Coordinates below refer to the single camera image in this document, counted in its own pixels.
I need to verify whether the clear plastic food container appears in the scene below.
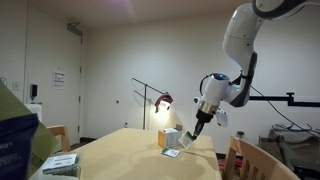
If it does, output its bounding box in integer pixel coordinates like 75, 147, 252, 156
41, 152, 81, 177

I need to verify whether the black camera cable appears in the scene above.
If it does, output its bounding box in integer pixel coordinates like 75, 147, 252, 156
250, 85, 320, 138

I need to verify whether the red object on floor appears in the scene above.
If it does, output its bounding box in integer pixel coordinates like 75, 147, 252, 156
216, 158, 242, 171

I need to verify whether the blue cardboard box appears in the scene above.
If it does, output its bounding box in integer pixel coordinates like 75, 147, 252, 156
0, 79, 62, 178

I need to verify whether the paper notice on door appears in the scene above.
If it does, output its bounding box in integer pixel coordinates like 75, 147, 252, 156
52, 70, 67, 91

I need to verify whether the grey sofa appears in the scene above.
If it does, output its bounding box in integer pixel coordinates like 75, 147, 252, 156
258, 128, 320, 180

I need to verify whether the white green Tazo tea packet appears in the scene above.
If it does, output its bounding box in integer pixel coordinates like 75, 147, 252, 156
161, 147, 181, 159
178, 130, 196, 150

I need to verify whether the white door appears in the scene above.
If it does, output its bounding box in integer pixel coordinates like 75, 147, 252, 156
25, 6, 84, 148

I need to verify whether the thin metal light stand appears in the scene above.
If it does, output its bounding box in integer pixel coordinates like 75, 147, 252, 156
131, 77, 165, 131

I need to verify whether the metal door closer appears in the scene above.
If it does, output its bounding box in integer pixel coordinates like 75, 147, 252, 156
67, 22, 84, 38

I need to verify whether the white Tazo tea box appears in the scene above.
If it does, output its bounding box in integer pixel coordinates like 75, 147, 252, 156
157, 123, 184, 150

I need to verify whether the wooden slatted chair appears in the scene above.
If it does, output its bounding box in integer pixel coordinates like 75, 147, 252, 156
47, 124, 72, 153
222, 135, 301, 180

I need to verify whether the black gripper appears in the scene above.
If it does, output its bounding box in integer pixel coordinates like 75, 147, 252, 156
192, 109, 215, 139

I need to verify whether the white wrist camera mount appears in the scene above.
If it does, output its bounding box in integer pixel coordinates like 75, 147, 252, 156
214, 108, 230, 129

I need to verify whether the coiled cables bundle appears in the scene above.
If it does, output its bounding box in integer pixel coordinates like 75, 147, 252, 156
270, 123, 314, 135

